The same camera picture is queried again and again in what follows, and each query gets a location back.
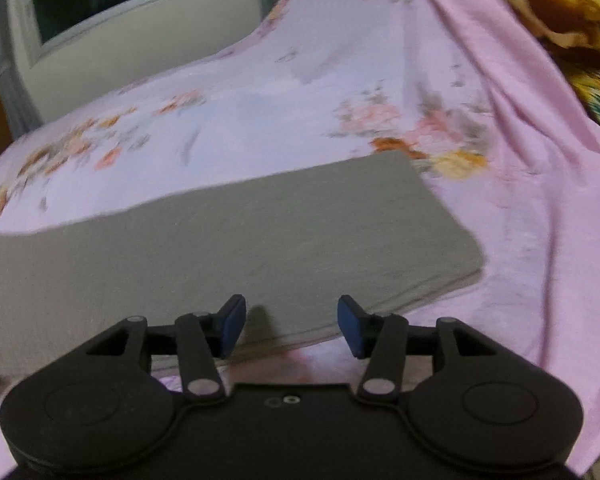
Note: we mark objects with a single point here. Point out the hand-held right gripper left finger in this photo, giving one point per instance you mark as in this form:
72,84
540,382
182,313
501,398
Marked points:
231,327

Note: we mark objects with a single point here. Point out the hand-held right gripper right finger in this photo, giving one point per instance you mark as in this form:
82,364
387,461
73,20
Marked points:
351,325

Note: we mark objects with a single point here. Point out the grey pants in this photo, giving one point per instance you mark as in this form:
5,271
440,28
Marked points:
230,240

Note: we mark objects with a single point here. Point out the pink floral bedsheet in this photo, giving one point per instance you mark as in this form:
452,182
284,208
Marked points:
280,110

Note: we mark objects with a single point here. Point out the grey curtain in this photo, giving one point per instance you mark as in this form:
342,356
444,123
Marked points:
5,60

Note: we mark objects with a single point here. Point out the cream printed pillow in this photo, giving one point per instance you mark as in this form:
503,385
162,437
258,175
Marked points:
555,5

